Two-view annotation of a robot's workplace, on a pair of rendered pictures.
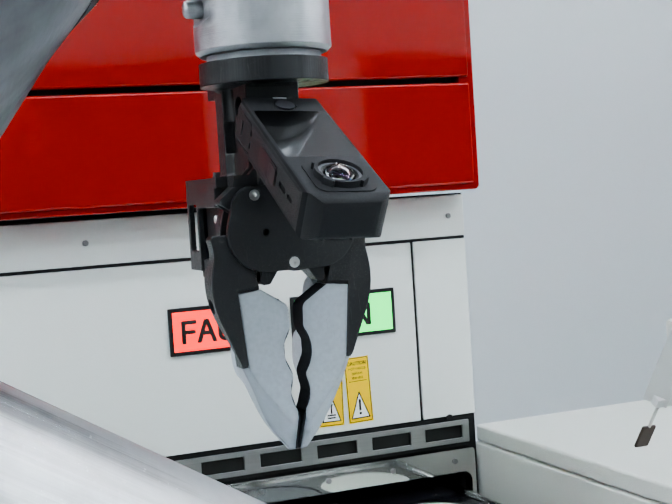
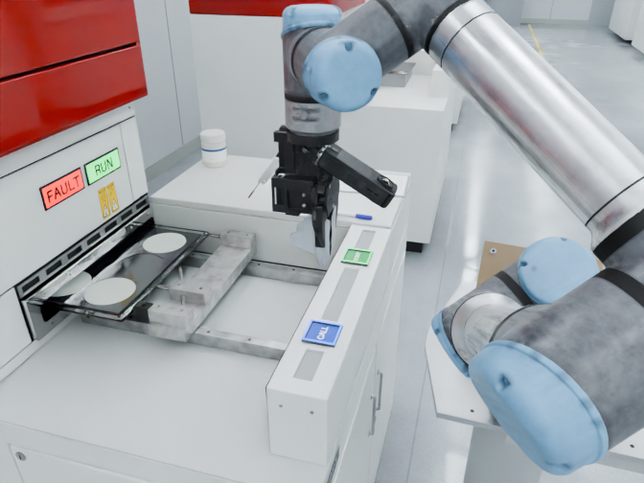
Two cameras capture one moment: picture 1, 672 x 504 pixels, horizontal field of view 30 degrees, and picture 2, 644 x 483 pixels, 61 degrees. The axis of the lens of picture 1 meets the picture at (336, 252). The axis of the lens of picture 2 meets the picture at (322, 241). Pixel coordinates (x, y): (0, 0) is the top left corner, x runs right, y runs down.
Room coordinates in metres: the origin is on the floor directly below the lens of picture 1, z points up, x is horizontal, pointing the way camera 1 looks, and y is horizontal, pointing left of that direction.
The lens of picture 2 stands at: (0.25, 0.59, 1.52)
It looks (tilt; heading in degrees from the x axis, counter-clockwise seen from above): 29 degrees down; 308
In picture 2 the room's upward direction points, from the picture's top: straight up
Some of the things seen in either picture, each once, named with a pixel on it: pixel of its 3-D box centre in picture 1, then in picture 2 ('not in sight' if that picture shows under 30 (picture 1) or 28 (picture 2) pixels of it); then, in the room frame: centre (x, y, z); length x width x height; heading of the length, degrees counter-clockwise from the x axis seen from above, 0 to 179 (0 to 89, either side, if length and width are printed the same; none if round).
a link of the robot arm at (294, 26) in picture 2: not in sight; (312, 53); (0.69, 0.04, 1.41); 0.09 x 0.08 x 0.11; 143
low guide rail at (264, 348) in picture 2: not in sight; (189, 333); (0.99, 0.07, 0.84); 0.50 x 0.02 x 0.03; 22
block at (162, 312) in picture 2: not in sight; (171, 313); (1.01, 0.09, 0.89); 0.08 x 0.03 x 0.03; 22
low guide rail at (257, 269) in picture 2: not in sight; (242, 266); (1.09, -0.18, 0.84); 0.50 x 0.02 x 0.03; 22
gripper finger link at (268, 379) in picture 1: (254, 364); (308, 241); (0.69, 0.05, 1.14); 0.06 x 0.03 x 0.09; 22
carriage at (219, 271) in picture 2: not in sight; (209, 284); (1.06, -0.05, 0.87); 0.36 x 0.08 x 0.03; 112
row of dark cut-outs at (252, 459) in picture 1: (280, 457); (92, 239); (1.29, 0.07, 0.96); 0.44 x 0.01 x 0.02; 112
